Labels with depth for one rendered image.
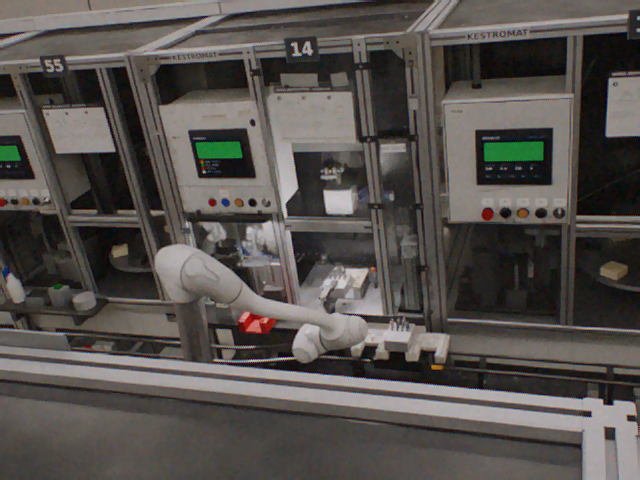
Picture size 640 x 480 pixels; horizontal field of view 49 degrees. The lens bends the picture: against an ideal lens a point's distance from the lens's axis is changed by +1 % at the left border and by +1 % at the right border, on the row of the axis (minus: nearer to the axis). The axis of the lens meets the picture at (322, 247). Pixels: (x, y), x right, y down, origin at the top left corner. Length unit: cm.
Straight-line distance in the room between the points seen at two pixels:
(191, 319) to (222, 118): 80
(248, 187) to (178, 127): 36
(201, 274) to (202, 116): 81
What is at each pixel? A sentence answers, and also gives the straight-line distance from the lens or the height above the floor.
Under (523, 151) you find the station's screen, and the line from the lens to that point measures 247.
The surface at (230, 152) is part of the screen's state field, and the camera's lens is 276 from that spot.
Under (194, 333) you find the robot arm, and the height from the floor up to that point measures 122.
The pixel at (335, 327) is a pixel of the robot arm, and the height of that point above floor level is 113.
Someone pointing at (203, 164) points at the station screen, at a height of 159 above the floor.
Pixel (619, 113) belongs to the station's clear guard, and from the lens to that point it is 248.
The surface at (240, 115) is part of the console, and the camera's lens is 271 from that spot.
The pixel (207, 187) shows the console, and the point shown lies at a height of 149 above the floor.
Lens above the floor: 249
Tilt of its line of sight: 27 degrees down
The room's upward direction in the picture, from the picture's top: 8 degrees counter-clockwise
